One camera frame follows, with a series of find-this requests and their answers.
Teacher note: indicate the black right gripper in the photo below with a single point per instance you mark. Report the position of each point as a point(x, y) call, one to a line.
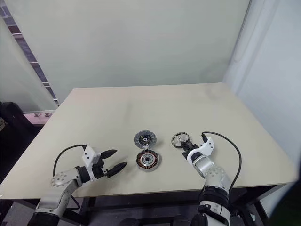
point(191, 148)

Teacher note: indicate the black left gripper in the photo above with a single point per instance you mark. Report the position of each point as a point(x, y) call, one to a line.
point(100, 170)

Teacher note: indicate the silver spoked rotor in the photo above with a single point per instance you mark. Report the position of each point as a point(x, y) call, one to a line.
point(176, 139)

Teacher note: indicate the round motor housing with windings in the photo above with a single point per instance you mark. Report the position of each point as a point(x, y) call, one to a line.
point(148, 162)

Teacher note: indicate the round grey housing lid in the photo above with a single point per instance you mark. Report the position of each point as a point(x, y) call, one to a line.
point(144, 139)

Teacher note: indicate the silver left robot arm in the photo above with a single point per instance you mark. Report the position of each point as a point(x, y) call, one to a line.
point(61, 179)

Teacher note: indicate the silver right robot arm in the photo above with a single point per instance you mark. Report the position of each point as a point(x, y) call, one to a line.
point(211, 174)

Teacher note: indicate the pink shelf board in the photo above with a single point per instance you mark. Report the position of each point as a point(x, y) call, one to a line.
point(35, 119)

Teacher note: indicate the dark blurry rounded shape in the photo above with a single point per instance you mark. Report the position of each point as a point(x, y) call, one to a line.
point(288, 207)

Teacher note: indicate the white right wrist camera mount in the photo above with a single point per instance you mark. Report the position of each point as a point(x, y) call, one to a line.
point(208, 146)

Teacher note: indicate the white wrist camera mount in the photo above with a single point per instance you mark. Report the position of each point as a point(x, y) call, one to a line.
point(90, 154)
point(208, 146)

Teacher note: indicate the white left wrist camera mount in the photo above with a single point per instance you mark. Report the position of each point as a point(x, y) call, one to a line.
point(90, 154)

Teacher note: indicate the black table frame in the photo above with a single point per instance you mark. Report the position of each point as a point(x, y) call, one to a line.
point(141, 202)

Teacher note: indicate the small metal bracket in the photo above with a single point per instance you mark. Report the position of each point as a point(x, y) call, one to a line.
point(48, 114)
point(37, 115)

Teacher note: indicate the dark slatted window frame strip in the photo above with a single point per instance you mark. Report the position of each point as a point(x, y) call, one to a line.
point(28, 53)

